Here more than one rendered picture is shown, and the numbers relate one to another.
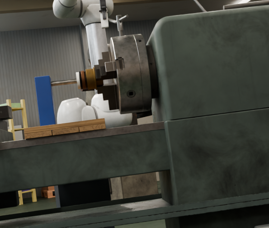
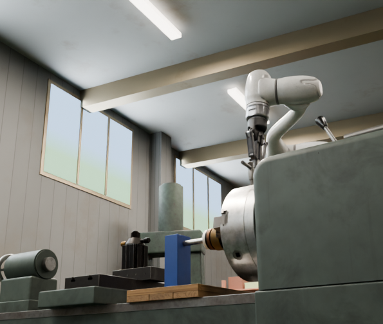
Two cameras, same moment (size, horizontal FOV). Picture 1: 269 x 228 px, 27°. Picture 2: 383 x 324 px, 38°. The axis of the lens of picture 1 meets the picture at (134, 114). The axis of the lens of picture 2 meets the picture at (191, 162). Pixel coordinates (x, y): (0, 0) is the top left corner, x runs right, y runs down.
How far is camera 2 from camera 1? 1.29 m
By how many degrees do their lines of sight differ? 43
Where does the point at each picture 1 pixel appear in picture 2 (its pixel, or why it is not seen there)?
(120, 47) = (231, 198)
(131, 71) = (233, 227)
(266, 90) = not seen: outside the picture
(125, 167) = not seen: outside the picture
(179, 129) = (268, 303)
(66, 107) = not seen: hidden behind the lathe
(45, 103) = (170, 265)
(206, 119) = (304, 292)
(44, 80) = (172, 239)
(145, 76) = (250, 233)
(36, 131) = (136, 295)
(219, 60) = (325, 209)
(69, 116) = not seen: hidden behind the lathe
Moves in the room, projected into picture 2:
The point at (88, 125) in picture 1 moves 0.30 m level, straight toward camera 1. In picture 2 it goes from (181, 290) to (114, 281)
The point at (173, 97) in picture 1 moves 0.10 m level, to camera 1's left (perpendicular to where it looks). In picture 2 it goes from (264, 260) to (235, 264)
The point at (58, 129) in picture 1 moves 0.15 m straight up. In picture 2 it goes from (155, 294) to (156, 247)
